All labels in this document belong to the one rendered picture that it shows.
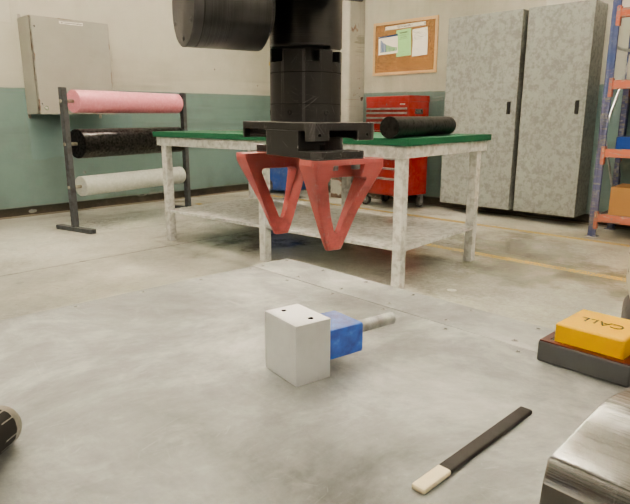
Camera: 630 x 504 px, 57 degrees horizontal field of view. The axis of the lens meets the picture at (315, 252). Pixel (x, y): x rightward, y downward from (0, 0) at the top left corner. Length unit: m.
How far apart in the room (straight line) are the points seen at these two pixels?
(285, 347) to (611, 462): 0.35
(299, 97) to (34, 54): 6.02
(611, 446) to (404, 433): 0.27
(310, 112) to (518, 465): 0.29
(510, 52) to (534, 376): 5.68
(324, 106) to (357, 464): 0.26
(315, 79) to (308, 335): 0.20
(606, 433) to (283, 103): 0.34
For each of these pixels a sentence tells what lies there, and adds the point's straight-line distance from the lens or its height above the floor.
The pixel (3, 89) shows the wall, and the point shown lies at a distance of 6.66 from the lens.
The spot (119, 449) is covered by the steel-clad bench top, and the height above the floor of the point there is 0.80.
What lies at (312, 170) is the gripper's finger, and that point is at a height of 0.98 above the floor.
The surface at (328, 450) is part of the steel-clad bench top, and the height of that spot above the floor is 0.80.
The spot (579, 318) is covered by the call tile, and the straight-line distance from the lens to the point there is 0.60.
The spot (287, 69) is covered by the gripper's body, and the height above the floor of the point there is 1.06.
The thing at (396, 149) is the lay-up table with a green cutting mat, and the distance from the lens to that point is 3.34.
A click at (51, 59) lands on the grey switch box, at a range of 6.49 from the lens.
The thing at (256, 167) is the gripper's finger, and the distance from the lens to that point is 0.50.
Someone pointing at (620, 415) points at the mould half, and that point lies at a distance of 0.20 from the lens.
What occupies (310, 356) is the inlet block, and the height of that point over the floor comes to 0.82.
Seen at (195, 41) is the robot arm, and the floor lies 1.07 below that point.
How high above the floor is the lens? 1.02
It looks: 13 degrees down
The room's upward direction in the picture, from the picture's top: straight up
